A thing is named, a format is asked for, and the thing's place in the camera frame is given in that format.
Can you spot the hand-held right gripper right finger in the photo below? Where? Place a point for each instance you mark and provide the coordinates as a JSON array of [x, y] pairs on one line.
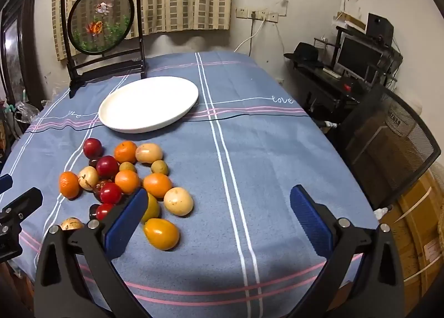
[[312, 224]]

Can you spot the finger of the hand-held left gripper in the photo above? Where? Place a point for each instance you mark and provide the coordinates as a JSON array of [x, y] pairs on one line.
[[26, 201], [5, 183]]

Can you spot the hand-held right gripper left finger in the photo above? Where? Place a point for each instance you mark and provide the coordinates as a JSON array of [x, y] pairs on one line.
[[125, 224]]

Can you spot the red plum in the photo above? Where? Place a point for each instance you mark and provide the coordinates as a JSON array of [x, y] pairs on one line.
[[107, 166], [92, 148], [110, 193], [104, 211]]

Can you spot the green-yellow tangerine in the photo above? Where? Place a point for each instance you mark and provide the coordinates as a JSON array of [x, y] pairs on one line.
[[153, 208]]

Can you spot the dark brown chestnut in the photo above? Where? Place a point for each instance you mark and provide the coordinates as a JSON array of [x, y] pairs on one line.
[[97, 189], [93, 211], [93, 162]]

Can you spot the yellow-orange tangerine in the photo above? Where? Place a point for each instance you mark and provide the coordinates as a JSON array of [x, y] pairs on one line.
[[161, 233]]

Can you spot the orange tangerine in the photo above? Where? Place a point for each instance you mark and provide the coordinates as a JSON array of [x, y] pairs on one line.
[[157, 185], [127, 181], [69, 184], [126, 152]]

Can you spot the beige round fruit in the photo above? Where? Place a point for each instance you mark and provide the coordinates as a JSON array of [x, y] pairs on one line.
[[178, 201], [72, 224], [149, 153]]

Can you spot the beige fruit with brown crack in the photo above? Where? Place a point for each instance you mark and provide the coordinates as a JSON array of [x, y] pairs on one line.
[[87, 177]]

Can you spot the white round plate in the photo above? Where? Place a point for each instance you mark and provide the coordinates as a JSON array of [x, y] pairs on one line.
[[149, 102]]

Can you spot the clear plastic bags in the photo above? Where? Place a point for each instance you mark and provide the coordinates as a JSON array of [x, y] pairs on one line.
[[26, 109]]

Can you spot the blue striped tablecloth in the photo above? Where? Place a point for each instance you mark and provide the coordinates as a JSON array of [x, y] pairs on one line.
[[242, 165]]

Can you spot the black mesh office chair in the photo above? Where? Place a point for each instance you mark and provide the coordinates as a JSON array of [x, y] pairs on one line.
[[399, 151]]

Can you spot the black computer desk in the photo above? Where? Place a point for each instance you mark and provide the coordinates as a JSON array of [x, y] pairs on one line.
[[322, 89]]

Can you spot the white remote control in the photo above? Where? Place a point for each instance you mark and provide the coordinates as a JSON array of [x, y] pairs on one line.
[[332, 72]]

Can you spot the black hat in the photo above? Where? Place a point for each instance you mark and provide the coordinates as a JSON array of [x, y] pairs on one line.
[[305, 52]]

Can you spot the black computer monitor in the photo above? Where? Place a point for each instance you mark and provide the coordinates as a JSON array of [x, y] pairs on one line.
[[359, 57]]

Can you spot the round goldfish screen black stand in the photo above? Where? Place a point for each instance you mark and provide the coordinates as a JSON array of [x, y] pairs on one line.
[[100, 26]]

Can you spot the flat cardboard box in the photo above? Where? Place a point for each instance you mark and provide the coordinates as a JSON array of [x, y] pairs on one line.
[[350, 21]]

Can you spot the black speaker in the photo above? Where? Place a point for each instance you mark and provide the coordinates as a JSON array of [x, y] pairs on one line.
[[380, 26]]

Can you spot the white wall socket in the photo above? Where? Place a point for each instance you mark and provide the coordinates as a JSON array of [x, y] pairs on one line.
[[241, 13], [258, 15], [273, 17]]

